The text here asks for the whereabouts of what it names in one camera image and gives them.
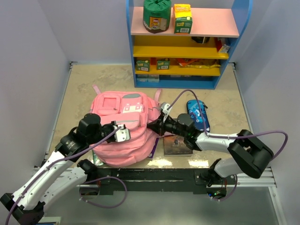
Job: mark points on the orange snack packet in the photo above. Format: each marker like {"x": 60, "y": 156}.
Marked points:
{"x": 184, "y": 62}

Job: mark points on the aluminium frame rail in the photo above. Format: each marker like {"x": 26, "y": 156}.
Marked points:
{"x": 248, "y": 180}

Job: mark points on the red white box on shelf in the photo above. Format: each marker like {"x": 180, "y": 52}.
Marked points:
{"x": 222, "y": 44}

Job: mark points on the green coin book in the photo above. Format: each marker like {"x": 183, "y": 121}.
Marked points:
{"x": 96, "y": 160}

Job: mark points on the yellow snack packet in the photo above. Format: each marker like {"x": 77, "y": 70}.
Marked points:
{"x": 203, "y": 66}

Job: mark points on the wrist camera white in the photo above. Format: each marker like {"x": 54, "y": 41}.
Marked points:
{"x": 165, "y": 110}
{"x": 121, "y": 133}

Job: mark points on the blue dinosaur pencil case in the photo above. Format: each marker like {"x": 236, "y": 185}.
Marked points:
{"x": 197, "y": 112}

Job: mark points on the green cylindrical package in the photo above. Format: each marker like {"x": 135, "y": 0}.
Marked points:
{"x": 156, "y": 15}

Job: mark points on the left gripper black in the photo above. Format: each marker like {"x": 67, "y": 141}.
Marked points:
{"x": 113, "y": 123}

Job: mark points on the green box left lower shelf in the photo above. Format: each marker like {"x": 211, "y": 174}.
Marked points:
{"x": 143, "y": 65}

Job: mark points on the black object middle shelf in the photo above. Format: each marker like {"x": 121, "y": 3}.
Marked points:
{"x": 201, "y": 40}

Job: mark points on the yellow green box top shelf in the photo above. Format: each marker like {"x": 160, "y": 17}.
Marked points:
{"x": 182, "y": 18}

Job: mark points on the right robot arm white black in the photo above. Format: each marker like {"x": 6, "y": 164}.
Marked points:
{"x": 249, "y": 155}

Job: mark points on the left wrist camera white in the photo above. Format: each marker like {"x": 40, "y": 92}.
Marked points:
{"x": 121, "y": 133}

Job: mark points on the blue kids shelf unit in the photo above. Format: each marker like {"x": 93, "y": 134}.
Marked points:
{"x": 207, "y": 22}

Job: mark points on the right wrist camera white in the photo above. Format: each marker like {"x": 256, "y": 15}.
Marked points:
{"x": 165, "y": 110}

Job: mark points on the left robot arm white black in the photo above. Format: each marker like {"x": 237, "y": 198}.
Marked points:
{"x": 27, "y": 205}

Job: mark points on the purple coin book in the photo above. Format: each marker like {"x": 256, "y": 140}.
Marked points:
{"x": 151, "y": 155}

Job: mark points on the green box right lower shelf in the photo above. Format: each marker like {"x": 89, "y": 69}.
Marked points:
{"x": 163, "y": 63}

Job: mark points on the Tale of Two Cities book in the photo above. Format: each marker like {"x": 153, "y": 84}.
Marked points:
{"x": 174, "y": 146}

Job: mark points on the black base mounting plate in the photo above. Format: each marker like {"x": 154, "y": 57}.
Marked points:
{"x": 153, "y": 180}

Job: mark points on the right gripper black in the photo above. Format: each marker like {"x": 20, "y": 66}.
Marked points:
{"x": 158, "y": 125}

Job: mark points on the pink student backpack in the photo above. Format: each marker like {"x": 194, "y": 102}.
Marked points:
{"x": 129, "y": 113}

